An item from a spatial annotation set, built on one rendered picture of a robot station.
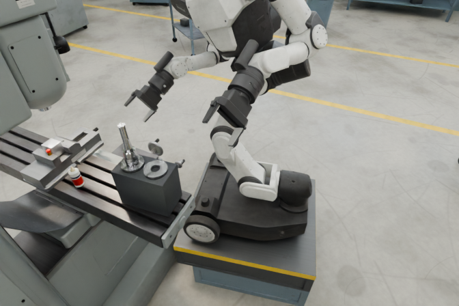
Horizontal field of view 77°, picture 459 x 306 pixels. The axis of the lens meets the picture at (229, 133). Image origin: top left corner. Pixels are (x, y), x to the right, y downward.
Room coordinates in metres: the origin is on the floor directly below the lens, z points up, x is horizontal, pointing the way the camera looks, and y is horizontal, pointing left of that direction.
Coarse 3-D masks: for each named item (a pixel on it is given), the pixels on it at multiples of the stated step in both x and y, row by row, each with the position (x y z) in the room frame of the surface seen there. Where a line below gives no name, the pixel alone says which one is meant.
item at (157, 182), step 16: (144, 160) 0.81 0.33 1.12; (160, 160) 0.81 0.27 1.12; (112, 176) 0.75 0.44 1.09; (128, 176) 0.73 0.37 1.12; (144, 176) 0.73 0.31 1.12; (160, 176) 0.72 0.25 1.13; (176, 176) 0.77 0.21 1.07; (128, 192) 0.73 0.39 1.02; (144, 192) 0.71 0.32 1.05; (160, 192) 0.69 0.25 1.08; (176, 192) 0.76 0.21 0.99; (144, 208) 0.72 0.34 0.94; (160, 208) 0.69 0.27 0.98
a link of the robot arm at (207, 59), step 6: (210, 48) 1.32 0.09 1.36; (204, 54) 1.26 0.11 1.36; (210, 54) 1.27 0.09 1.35; (216, 54) 1.28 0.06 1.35; (198, 60) 1.21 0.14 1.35; (204, 60) 1.23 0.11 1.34; (210, 60) 1.24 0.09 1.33; (216, 60) 1.26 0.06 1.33; (222, 60) 1.26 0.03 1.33; (228, 60) 1.28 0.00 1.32; (198, 66) 1.20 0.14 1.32; (204, 66) 1.23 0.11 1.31; (210, 66) 1.25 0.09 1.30
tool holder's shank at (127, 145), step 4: (120, 124) 0.79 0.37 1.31; (124, 124) 0.79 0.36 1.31; (120, 128) 0.78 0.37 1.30; (124, 128) 0.79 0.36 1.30; (120, 132) 0.78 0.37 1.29; (124, 132) 0.78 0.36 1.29; (124, 136) 0.78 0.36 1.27; (124, 140) 0.78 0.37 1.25; (128, 140) 0.79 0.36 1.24; (124, 144) 0.78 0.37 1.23; (128, 144) 0.78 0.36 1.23; (124, 148) 0.78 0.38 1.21; (128, 148) 0.78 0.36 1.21
